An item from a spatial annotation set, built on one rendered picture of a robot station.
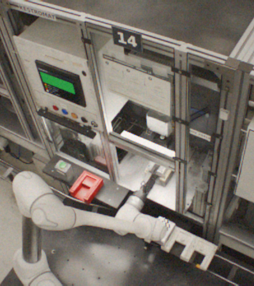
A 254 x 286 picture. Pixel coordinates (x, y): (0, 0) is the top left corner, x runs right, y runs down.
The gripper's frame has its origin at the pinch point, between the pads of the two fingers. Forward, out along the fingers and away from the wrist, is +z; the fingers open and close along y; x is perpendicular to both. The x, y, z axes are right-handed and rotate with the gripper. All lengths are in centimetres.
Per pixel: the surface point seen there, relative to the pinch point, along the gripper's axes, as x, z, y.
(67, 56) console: 30, -7, 83
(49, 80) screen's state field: 43, -11, 66
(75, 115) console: 35, -11, 44
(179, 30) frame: -15, 8, 100
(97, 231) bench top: 20, -40, -29
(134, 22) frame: 2, 5, 100
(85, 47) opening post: 21, -4, 89
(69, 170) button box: 42.9, -23.5, 2.6
